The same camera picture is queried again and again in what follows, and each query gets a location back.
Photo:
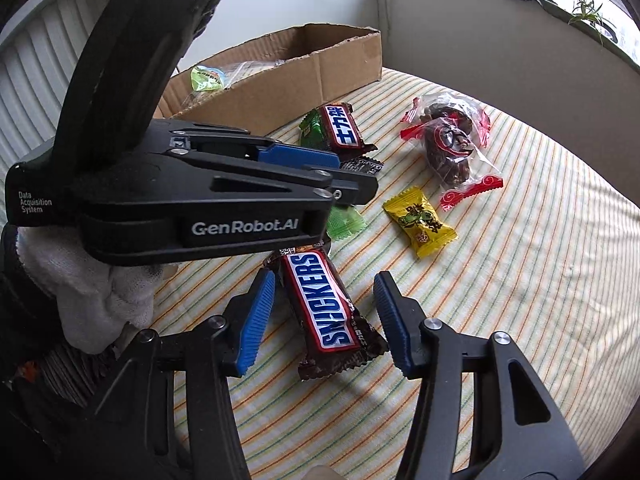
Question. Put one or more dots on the clear bag of sliced bread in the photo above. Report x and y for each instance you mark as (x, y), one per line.
(245, 69)

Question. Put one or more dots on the green red snack packet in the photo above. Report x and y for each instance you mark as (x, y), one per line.
(205, 77)

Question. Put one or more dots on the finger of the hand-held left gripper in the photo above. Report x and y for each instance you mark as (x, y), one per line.
(295, 156)
(355, 190)

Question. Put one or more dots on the striped bed sheet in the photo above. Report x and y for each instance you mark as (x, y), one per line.
(525, 285)

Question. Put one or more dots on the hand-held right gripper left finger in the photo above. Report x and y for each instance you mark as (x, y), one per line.
(255, 320)

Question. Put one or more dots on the small brown chocolate bar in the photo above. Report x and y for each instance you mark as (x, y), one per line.
(342, 127)

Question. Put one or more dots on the large brown chocolate bar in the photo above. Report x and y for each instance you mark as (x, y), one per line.
(322, 305)

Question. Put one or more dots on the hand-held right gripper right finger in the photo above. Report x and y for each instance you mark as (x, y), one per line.
(392, 325)

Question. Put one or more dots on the white ribbed panel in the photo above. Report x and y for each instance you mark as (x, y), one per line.
(45, 45)

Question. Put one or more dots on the green candy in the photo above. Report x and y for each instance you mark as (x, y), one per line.
(345, 221)
(311, 130)

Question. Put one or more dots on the yellow candy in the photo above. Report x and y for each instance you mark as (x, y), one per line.
(420, 222)

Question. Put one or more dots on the person's left hand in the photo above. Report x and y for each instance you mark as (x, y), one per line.
(95, 295)

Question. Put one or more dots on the brown cardboard box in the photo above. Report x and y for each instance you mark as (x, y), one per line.
(325, 75)

